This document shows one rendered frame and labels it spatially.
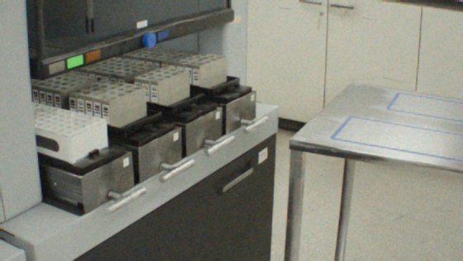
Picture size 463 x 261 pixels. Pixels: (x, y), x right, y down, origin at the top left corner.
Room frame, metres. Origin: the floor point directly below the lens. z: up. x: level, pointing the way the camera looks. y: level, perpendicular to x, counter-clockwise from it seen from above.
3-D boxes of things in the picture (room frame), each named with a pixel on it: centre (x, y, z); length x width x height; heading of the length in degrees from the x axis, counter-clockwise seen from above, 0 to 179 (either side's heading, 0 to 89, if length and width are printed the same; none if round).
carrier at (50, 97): (1.23, 0.33, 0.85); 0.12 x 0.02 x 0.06; 149
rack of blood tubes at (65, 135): (1.07, 0.36, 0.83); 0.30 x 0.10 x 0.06; 59
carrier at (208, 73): (1.41, 0.04, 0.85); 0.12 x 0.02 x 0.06; 148
